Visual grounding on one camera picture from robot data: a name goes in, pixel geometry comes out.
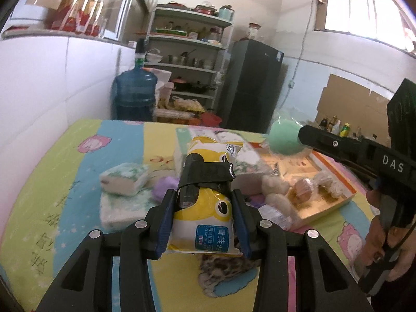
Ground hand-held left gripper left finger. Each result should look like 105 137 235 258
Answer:
35 188 179 312

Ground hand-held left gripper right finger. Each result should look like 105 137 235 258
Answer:
231 188 374 312

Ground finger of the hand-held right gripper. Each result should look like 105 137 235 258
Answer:
298 124 368 170

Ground yellow frog tissue pack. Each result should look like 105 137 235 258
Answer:
165 136 244 257

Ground white blue wipes packet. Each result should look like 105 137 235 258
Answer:
260 205 295 232

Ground orange cardboard box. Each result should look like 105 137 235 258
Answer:
257 151 357 230

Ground small green white tissue pack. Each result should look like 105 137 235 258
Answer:
99 162 151 197

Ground person's right hand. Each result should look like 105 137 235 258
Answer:
359 188 416 283

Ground row of condiment bottles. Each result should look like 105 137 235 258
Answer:
319 115 365 140

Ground leopard print cloth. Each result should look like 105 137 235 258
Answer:
198 252 261 300

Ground white fluffy cloth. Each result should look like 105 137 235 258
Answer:
314 170 346 199

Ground brown cardboard sheets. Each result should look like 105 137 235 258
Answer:
316 73 401 137

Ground green sponge in plastic bag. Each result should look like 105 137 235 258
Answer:
266 109 313 157

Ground crumpled clear plastic bag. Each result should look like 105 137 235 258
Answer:
288 176 318 203

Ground dark grey refrigerator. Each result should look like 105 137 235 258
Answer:
224 39 285 134

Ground red plastic basin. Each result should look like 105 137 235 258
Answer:
199 113 222 127

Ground pink plastic bucket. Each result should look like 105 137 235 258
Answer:
160 82 175 108

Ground bright window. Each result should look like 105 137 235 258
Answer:
314 0 416 53

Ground glass jar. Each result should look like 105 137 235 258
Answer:
247 23 262 41

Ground blue water jug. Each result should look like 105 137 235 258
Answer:
112 58 160 121

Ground black wok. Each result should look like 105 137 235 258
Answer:
190 82 216 94

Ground white rice bag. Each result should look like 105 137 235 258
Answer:
143 68 172 105

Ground white metal shelf rack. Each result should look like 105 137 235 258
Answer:
146 4 235 127

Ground teal pot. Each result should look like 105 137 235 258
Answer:
218 5 235 22

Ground black white water pump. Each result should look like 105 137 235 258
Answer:
134 37 148 64

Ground cooking oil bottle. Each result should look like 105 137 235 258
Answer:
76 0 99 35
54 0 88 30
91 0 107 38

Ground aluminium window frame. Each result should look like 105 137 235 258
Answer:
97 0 144 41

